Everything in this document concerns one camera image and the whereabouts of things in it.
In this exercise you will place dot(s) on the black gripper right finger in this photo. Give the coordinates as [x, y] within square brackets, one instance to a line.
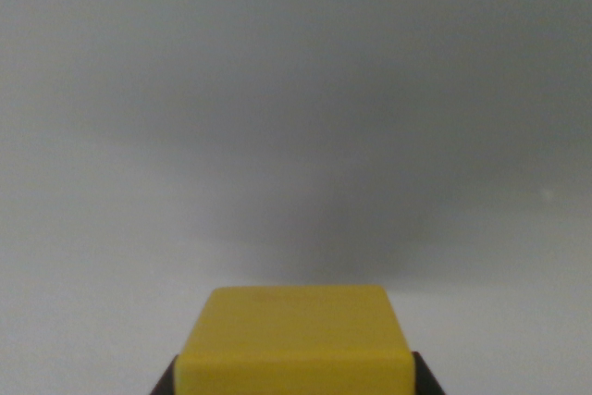
[427, 378]

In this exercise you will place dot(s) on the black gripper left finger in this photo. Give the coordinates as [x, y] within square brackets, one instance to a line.
[164, 381]

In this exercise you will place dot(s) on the yellow cube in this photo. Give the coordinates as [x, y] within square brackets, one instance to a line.
[296, 344]

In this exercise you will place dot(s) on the grey plastic bin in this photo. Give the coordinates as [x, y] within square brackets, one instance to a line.
[296, 113]

